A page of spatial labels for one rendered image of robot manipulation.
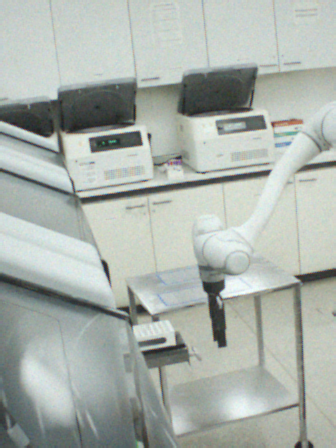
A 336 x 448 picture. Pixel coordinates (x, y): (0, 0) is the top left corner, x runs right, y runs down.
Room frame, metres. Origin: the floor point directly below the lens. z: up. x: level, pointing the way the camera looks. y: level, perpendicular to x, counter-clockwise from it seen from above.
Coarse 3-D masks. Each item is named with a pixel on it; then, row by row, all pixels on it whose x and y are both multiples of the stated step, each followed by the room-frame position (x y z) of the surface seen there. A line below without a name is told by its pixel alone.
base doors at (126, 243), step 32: (192, 192) 4.44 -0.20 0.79; (224, 192) 4.48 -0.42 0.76; (256, 192) 4.51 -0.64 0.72; (288, 192) 4.55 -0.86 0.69; (320, 192) 4.59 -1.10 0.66; (96, 224) 4.32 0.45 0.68; (128, 224) 4.35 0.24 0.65; (160, 224) 4.40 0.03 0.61; (192, 224) 4.43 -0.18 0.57; (224, 224) 4.47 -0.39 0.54; (288, 224) 4.55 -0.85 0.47; (320, 224) 4.59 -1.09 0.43; (128, 256) 4.35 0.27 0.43; (160, 256) 4.39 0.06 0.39; (192, 256) 4.43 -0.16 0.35; (288, 256) 4.55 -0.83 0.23; (320, 256) 4.59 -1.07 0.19
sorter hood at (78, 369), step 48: (0, 288) 0.78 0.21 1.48; (48, 288) 0.84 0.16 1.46; (0, 336) 0.64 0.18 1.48; (48, 336) 0.68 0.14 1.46; (96, 336) 0.74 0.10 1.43; (0, 384) 0.53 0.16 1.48; (48, 384) 0.56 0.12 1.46; (96, 384) 0.60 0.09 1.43; (144, 384) 0.64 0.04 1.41; (0, 432) 0.45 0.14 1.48; (48, 432) 0.47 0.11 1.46; (96, 432) 0.50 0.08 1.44; (144, 432) 0.53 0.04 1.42
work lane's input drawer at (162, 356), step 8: (176, 336) 2.09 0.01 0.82; (176, 344) 2.03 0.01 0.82; (184, 344) 2.03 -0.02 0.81; (144, 352) 2.00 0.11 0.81; (152, 352) 2.01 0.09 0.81; (160, 352) 2.01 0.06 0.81; (168, 352) 2.01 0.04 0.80; (176, 352) 2.01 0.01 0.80; (184, 352) 2.02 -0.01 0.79; (192, 352) 2.09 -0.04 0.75; (152, 360) 2.00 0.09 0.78; (160, 360) 2.00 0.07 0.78; (168, 360) 2.01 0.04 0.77; (176, 360) 2.01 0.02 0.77; (184, 360) 2.01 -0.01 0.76; (200, 360) 2.04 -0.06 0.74; (152, 368) 2.00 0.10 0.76
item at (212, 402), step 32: (256, 256) 2.83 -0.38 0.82; (128, 288) 2.73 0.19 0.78; (160, 288) 2.57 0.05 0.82; (192, 288) 2.53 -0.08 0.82; (256, 288) 2.44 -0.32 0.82; (256, 320) 2.88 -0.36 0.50; (160, 384) 2.33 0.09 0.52; (192, 384) 2.75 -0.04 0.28; (224, 384) 2.72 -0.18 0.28; (256, 384) 2.68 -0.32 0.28; (192, 416) 2.47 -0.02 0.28; (224, 416) 2.44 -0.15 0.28; (256, 416) 2.43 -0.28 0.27
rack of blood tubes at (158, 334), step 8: (168, 320) 2.12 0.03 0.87; (136, 328) 2.09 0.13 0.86; (144, 328) 2.08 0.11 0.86; (152, 328) 2.07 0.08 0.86; (160, 328) 2.08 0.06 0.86; (168, 328) 2.06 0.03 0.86; (136, 336) 2.02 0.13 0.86; (144, 336) 2.02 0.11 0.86; (152, 336) 2.02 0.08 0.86; (160, 336) 2.02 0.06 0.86; (168, 336) 2.02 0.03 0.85; (144, 344) 2.08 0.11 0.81; (152, 344) 2.07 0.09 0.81; (160, 344) 2.02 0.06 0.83; (168, 344) 2.02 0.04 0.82
